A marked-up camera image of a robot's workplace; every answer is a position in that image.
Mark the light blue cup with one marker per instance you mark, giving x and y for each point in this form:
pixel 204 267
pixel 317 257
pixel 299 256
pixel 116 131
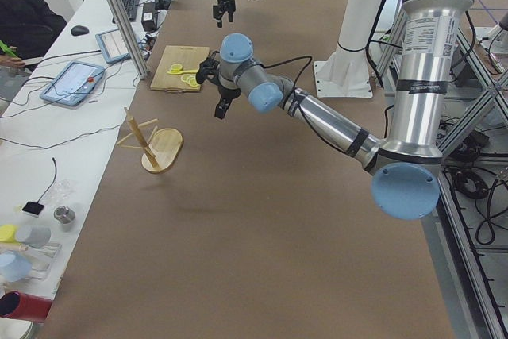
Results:
pixel 14 266

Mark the wooden mug tree rack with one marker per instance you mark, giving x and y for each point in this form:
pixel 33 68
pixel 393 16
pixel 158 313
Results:
pixel 159 150

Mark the black square pad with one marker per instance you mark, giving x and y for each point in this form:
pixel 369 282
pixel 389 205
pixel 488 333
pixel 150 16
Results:
pixel 33 208

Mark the aluminium frame post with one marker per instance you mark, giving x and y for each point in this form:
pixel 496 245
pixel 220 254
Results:
pixel 118 10

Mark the clear acrylic cup tray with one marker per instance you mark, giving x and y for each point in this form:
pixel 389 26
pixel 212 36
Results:
pixel 41 258

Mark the blue teach pendant near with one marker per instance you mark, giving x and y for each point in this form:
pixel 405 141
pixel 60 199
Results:
pixel 73 84

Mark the person in black clothing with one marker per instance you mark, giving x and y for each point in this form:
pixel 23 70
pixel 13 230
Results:
pixel 29 27

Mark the blue teach pendant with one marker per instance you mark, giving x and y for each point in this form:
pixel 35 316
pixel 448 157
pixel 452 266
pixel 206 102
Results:
pixel 112 46
pixel 73 84

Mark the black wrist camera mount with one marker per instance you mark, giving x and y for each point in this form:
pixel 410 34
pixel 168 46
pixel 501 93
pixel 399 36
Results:
pixel 208 70

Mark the red cylinder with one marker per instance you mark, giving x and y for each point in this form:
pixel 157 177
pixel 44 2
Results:
pixel 18 305

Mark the black power adapter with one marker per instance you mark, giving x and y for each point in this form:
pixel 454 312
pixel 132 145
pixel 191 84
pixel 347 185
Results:
pixel 149 18

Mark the lemon slice row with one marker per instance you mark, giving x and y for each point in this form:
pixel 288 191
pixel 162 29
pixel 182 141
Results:
pixel 190 80

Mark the yellow plastic toy knife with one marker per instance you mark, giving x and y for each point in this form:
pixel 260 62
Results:
pixel 181 72

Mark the bamboo cutting board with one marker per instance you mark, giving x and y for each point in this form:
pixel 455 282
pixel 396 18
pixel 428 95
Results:
pixel 189 56

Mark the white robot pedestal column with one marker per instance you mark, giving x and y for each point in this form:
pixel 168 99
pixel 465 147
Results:
pixel 345 73

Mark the blue teach pendant far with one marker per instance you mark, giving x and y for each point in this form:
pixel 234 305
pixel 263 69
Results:
pixel 112 46

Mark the grey cup on tray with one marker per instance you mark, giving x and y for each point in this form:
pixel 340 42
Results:
pixel 33 235

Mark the black computer mouse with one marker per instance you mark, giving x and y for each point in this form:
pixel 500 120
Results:
pixel 79 30

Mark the yellow cup on tray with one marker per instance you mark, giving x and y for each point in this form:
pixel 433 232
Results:
pixel 8 233

